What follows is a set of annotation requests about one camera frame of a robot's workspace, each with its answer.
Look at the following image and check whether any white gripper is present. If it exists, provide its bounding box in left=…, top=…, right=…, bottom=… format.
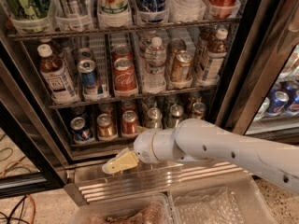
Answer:
left=102, top=125, right=184, bottom=175

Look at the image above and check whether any orange soda can front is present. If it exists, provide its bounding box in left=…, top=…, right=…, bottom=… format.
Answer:
left=96, top=113, right=117, bottom=138

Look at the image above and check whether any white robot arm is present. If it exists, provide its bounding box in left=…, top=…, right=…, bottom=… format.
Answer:
left=102, top=119, right=299, bottom=194

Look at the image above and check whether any red soda can bottom front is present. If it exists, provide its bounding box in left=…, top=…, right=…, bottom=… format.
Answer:
left=121, top=110, right=139, bottom=134

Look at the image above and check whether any silver green can bottom front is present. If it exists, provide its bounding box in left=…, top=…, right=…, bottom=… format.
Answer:
left=145, top=107, right=163, bottom=129

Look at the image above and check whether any blue pepsi can bottom front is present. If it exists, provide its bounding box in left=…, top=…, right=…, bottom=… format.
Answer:
left=70, top=117, right=93, bottom=142

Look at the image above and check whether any metal fridge vent grille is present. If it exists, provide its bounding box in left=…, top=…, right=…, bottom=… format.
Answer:
left=64, top=144, right=253, bottom=207

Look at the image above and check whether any red coca-cola can front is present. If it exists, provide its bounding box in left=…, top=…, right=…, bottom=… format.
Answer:
left=113, top=58, right=136, bottom=91

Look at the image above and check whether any red coca-cola can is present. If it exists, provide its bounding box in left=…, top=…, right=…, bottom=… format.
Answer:
left=112, top=44, right=133, bottom=61
left=113, top=58, right=136, bottom=91

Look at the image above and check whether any gold can bottom right front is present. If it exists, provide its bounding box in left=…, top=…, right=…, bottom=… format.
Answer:
left=191, top=102, right=206, bottom=119

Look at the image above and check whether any blue can middle shelf front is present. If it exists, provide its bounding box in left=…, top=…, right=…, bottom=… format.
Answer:
left=77, top=60, right=103, bottom=95

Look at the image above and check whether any blue can shelf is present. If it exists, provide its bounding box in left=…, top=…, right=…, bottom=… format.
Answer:
left=77, top=48, right=95, bottom=62
left=77, top=60, right=103, bottom=95

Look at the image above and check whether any red coca-cola can rear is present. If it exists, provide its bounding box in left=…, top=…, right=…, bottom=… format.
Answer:
left=112, top=44, right=133, bottom=61

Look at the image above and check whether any fridge door left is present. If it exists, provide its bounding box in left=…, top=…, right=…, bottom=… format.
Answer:
left=0, top=35, right=66, bottom=199

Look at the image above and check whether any gold can middle shelf front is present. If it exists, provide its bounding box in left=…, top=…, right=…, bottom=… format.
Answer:
left=171, top=50, right=192, bottom=82

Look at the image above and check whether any gold can shelf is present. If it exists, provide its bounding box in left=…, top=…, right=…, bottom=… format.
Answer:
left=166, top=38, right=186, bottom=72
left=171, top=50, right=192, bottom=82

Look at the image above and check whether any blue can middle shelf rear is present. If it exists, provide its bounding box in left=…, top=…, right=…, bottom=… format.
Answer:
left=77, top=48, right=95, bottom=62

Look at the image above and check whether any gold can middle shelf rear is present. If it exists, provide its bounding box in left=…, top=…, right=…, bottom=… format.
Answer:
left=166, top=38, right=186, bottom=72

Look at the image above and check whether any pepsi can compartment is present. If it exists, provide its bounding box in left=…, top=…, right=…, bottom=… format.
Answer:
left=282, top=80, right=299, bottom=116
left=266, top=91, right=289, bottom=117

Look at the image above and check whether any silver can top shelf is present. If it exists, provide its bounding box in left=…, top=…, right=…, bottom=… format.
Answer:
left=59, top=0, right=88, bottom=18

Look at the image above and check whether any pepsi can right compartment rear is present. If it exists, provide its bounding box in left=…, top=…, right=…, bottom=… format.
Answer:
left=282, top=80, right=299, bottom=116

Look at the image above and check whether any clear plastic bin left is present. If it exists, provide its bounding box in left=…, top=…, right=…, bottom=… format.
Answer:
left=68, top=193, right=173, bottom=224

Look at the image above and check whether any clear plastic bin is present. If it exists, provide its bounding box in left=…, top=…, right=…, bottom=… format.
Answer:
left=168, top=172, right=277, bottom=224
left=68, top=193, right=173, bottom=224

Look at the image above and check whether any iced tea bottle left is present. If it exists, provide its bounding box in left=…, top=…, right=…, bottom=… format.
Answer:
left=37, top=44, right=78, bottom=104

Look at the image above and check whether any iced tea bottle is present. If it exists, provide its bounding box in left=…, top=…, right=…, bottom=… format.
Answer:
left=37, top=44, right=78, bottom=104
left=198, top=27, right=228, bottom=81

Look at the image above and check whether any clear water bottle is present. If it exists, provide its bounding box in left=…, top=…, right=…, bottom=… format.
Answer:
left=144, top=36, right=166, bottom=93

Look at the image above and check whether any bubble wrap sheet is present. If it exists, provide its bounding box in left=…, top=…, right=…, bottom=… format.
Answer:
left=173, top=187, right=245, bottom=224

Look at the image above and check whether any clear plastic bin right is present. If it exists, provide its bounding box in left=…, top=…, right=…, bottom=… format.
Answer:
left=168, top=172, right=277, bottom=224

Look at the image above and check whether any iced tea bottle right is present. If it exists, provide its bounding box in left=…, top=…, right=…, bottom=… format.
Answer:
left=198, top=27, right=228, bottom=81

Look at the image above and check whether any green bottle top left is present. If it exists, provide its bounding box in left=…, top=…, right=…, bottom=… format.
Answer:
left=6, top=0, right=50, bottom=21

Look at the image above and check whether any orange cable on floor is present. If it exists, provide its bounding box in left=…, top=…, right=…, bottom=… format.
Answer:
left=0, top=160, right=39, bottom=224

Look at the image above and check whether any black cable on floor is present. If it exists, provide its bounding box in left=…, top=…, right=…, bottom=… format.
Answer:
left=0, top=131, right=31, bottom=224

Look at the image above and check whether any fridge door frame right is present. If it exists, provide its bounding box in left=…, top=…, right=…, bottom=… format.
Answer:
left=208, top=0, right=299, bottom=145

